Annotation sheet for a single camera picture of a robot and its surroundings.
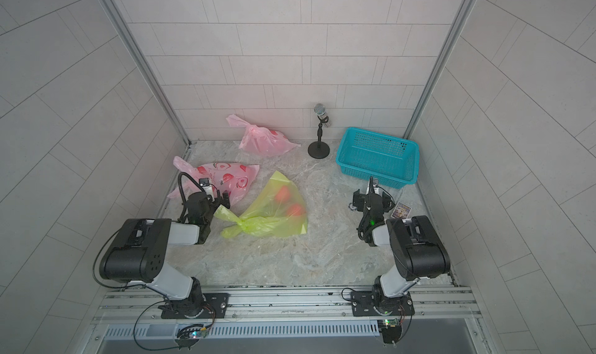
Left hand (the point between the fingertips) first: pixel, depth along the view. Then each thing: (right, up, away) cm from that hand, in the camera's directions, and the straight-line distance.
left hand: (219, 188), depth 95 cm
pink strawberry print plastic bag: (+7, +5, -4) cm, 9 cm away
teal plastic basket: (+77, +11, +14) cm, 78 cm away
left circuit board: (+3, -38, -29) cm, 48 cm away
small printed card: (+74, -9, -4) cm, 74 cm away
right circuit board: (+62, -39, -27) cm, 78 cm away
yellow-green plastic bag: (+27, -7, -12) cm, 31 cm away
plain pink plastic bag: (+16, +20, +7) cm, 27 cm away
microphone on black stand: (+42, +17, +17) cm, 49 cm away
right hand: (+63, 0, 0) cm, 63 cm away
